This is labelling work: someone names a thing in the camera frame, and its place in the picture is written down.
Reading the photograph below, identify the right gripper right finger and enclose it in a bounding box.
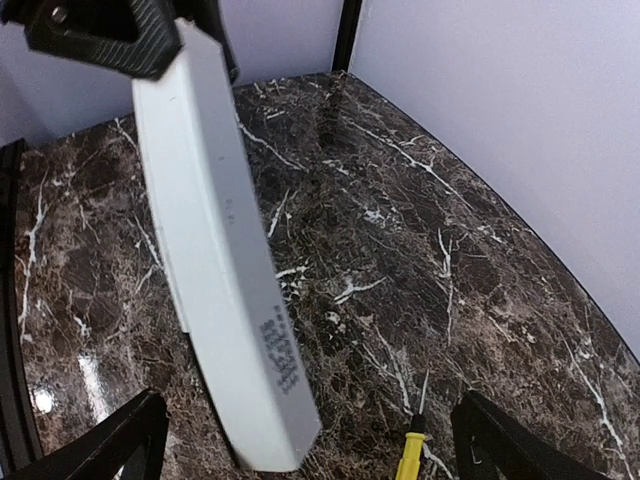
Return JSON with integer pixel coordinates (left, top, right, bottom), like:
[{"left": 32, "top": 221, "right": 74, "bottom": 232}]
[{"left": 451, "top": 390, "right": 604, "bottom": 479}]

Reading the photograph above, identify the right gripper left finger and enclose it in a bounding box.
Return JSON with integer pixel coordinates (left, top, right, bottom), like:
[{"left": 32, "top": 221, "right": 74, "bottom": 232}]
[{"left": 7, "top": 389, "right": 169, "bottom": 480}]

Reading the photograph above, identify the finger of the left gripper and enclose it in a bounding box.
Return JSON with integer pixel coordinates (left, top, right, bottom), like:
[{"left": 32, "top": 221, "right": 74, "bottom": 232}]
[
  {"left": 192, "top": 0, "right": 239, "bottom": 80},
  {"left": 1, "top": 1, "right": 180, "bottom": 79}
]

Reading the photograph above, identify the yellow handled screwdriver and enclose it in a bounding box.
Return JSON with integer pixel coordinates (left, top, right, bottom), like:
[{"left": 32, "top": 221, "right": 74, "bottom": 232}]
[{"left": 395, "top": 370, "right": 430, "bottom": 480}]

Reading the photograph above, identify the white remote control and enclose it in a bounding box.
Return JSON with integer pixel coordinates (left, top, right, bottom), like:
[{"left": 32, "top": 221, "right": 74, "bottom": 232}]
[{"left": 132, "top": 20, "right": 321, "bottom": 472}]

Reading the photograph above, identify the right black frame post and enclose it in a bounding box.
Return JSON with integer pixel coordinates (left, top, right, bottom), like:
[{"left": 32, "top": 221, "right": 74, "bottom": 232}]
[{"left": 331, "top": 0, "right": 363, "bottom": 71}]

